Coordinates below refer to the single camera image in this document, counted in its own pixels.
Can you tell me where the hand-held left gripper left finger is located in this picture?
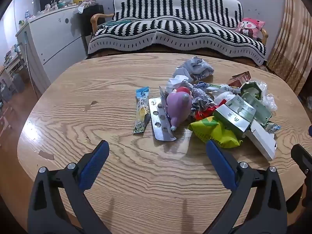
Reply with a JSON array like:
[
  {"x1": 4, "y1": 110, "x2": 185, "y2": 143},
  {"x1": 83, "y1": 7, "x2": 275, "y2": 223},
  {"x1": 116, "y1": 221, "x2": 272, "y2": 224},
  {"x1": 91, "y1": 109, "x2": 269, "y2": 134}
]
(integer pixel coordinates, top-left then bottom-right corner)
[{"x1": 27, "y1": 140, "x2": 110, "y2": 234}]

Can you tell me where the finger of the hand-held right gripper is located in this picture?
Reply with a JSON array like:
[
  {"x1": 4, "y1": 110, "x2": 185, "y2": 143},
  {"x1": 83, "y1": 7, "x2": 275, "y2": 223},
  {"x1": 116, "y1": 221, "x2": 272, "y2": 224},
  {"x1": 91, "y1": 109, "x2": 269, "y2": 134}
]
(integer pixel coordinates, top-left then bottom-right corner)
[{"x1": 291, "y1": 144, "x2": 312, "y2": 176}]

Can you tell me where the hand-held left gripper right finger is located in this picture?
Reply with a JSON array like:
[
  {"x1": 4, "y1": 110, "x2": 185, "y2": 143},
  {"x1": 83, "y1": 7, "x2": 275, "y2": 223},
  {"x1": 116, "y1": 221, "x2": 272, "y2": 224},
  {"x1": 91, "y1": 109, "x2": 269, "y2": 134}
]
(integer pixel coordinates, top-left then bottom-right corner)
[{"x1": 207, "y1": 140, "x2": 287, "y2": 234}]

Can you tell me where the red wrapper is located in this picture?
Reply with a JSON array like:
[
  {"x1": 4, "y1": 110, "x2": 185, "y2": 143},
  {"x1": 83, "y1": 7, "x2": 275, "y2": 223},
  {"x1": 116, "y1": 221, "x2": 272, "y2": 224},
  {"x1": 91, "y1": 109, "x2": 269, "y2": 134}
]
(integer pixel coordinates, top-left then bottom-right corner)
[{"x1": 195, "y1": 99, "x2": 228, "y2": 121}]

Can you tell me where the green plastic toy shell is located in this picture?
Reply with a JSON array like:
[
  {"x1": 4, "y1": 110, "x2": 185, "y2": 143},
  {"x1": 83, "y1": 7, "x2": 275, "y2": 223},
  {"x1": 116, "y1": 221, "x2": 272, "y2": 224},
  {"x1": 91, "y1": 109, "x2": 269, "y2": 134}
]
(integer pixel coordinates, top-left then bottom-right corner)
[{"x1": 240, "y1": 80, "x2": 272, "y2": 125}]

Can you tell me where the yellow green snack bag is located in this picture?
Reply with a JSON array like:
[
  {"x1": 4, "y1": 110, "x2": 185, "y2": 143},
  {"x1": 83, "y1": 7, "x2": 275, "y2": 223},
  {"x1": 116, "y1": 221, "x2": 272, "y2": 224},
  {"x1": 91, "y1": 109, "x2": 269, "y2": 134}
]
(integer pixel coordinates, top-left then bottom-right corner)
[{"x1": 189, "y1": 116, "x2": 244, "y2": 149}]

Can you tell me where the small blue white wrapper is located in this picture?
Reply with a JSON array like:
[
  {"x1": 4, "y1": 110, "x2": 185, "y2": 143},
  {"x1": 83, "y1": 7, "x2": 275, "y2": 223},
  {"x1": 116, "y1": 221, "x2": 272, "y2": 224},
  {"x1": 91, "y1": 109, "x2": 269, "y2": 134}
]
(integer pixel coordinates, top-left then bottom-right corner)
[{"x1": 264, "y1": 122, "x2": 281, "y2": 133}]

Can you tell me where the white box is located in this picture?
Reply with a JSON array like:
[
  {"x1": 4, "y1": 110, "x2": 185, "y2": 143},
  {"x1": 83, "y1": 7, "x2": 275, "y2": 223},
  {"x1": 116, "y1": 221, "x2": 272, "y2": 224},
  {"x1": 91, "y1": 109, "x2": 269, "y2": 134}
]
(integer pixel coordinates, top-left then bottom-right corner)
[{"x1": 245, "y1": 119, "x2": 277, "y2": 161}]

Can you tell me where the silver green box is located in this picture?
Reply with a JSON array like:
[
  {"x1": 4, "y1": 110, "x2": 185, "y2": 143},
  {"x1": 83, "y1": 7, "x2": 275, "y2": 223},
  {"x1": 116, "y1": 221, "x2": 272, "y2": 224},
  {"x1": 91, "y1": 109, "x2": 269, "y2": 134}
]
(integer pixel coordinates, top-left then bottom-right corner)
[{"x1": 213, "y1": 95, "x2": 257, "y2": 138}]

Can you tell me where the clear plastic wrap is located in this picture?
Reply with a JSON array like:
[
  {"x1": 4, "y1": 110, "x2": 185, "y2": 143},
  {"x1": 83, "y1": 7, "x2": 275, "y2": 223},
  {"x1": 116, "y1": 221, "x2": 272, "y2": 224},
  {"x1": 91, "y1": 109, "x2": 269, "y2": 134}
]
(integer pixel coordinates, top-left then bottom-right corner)
[{"x1": 258, "y1": 82, "x2": 278, "y2": 111}]

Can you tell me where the dark patterned crumpled wrapper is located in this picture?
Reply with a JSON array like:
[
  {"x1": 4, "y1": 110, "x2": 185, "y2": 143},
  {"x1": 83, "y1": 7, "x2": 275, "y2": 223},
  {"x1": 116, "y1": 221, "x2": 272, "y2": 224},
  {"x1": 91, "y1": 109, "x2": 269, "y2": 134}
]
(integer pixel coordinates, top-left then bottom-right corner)
[{"x1": 191, "y1": 88, "x2": 215, "y2": 113}]

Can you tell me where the white crumpled tissue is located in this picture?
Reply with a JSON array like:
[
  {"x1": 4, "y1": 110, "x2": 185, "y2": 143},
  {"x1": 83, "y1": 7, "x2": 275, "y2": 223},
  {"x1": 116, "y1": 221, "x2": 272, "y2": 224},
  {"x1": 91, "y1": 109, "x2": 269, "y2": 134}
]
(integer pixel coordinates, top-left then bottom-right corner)
[{"x1": 214, "y1": 91, "x2": 234, "y2": 103}]

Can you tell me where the purple plastic toy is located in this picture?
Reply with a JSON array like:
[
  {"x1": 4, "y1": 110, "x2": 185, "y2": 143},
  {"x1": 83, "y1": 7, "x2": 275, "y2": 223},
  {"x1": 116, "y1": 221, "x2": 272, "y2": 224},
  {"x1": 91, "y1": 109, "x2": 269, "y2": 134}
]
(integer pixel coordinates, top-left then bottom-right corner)
[{"x1": 166, "y1": 91, "x2": 193, "y2": 131}]

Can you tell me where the blue yellow snack wrapper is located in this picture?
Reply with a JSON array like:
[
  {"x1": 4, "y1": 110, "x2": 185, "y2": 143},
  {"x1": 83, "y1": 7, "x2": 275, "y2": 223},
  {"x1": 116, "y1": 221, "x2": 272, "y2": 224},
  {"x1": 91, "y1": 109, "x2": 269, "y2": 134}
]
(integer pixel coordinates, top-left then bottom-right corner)
[{"x1": 133, "y1": 86, "x2": 150, "y2": 134}]

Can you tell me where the silver blister pack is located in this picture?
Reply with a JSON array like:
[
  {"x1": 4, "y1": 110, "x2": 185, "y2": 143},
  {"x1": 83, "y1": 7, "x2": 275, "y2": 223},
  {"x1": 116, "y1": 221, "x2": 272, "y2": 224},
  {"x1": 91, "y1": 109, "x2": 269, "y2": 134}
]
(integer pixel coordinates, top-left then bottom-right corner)
[{"x1": 148, "y1": 97, "x2": 177, "y2": 142}]

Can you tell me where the white green wrapper strip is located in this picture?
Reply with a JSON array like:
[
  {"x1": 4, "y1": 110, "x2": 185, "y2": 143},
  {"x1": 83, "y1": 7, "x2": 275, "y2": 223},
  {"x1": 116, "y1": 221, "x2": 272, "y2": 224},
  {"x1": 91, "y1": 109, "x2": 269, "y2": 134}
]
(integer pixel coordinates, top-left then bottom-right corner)
[{"x1": 206, "y1": 83, "x2": 242, "y2": 95}]

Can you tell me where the brown carton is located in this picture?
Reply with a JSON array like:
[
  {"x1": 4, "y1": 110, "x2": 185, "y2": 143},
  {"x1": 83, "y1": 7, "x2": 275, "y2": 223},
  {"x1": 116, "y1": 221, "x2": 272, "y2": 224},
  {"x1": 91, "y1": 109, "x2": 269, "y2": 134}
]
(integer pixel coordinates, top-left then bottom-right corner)
[{"x1": 229, "y1": 71, "x2": 252, "y2": 88}]

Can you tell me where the crumpled white paper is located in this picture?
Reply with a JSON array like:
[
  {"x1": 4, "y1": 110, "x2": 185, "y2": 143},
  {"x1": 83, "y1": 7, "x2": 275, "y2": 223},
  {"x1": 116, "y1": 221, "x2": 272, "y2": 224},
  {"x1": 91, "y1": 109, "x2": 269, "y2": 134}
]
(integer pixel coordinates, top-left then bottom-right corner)
[{"x1": 166, "y1": 67, "x2": 194, "y2": 90}]

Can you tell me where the grey white crumpled bag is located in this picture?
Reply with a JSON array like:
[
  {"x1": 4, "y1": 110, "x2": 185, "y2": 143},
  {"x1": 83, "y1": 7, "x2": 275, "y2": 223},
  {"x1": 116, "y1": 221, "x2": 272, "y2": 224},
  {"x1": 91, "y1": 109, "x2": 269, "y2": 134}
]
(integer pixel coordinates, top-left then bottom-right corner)
[{"x1": 183, "y1": 56, "x2": 215, "y2": 81}]

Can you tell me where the beige patterned curtain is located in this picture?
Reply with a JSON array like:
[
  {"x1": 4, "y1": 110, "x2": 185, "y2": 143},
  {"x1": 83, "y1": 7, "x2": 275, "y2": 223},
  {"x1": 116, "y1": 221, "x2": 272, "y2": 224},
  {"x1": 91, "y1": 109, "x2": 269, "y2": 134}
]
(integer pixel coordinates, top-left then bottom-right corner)
[{"x1": 267, "y1": 0, "x2": 312, "y2": 95}]

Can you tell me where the white cabinet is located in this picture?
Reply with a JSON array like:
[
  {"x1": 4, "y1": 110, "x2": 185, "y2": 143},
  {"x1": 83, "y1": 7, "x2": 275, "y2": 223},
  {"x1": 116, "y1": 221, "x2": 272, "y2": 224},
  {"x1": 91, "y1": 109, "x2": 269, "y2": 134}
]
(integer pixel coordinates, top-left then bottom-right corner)
[{"x1": 16, "y1": 5, "x2": 89, "y2": 88}]

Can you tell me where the cluttered shelving rack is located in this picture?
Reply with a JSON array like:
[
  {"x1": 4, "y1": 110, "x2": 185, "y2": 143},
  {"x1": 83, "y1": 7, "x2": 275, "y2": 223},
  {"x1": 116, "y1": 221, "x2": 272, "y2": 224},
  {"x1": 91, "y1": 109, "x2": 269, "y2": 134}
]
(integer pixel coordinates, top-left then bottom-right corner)
[{"x1": 0, "y1": 43, "x2": 27, "y2": 103}]

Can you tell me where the black speaker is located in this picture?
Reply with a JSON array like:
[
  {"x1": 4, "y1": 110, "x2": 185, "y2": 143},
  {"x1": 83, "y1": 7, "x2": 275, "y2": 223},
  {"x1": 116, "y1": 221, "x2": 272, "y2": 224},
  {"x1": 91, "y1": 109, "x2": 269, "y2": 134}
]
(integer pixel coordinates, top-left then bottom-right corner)
[{"x1": 78, "y1": 4, "x2": 105, "y2": 56}]

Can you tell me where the pink cartoon cushion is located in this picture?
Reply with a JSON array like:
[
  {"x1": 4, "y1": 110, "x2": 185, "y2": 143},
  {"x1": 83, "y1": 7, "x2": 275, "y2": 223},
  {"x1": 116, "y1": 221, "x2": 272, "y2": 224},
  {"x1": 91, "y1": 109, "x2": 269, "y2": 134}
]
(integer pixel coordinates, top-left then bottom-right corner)
[{"x1": 235, "y1": 18, "x2": 266, "y2": 39}]

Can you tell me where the teal patterned cloth strip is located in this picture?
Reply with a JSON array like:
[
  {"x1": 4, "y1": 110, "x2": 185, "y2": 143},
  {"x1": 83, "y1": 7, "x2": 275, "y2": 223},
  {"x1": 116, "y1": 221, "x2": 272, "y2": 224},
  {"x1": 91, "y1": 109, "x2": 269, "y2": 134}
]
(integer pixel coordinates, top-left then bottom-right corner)
[{"x1": 99, "y1": 19, "x2": 133, "y2": 27}]

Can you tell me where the black white striped sofa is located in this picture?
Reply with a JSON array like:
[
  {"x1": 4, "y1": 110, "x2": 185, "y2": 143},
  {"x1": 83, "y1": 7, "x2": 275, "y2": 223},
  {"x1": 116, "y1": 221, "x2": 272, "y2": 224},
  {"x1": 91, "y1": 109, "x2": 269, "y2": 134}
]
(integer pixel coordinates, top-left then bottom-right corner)
[{"x1": 88, "y1": 0, "x2": 267, "y2": 66}]

